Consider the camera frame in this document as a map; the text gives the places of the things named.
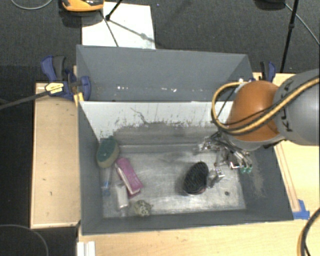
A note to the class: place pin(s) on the black oval brush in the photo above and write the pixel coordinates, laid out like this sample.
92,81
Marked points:
195,178

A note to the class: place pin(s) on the beige lumpy stone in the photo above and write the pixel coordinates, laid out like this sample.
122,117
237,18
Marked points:
142,208

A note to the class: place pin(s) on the clear tube with blue tip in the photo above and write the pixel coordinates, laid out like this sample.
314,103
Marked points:
107,178

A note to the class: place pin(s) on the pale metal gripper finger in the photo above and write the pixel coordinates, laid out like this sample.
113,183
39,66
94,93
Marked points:
217,175
206,145

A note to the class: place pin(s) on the grey metal bin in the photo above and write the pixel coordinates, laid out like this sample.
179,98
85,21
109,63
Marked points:
160,80

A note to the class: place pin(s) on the green and yellow sponge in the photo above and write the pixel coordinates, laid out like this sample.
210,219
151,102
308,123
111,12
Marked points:
107,152

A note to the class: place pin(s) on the pale wood board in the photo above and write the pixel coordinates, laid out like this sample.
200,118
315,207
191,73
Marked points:
56,155

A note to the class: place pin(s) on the pink sponge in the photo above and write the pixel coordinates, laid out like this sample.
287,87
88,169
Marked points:
130,176

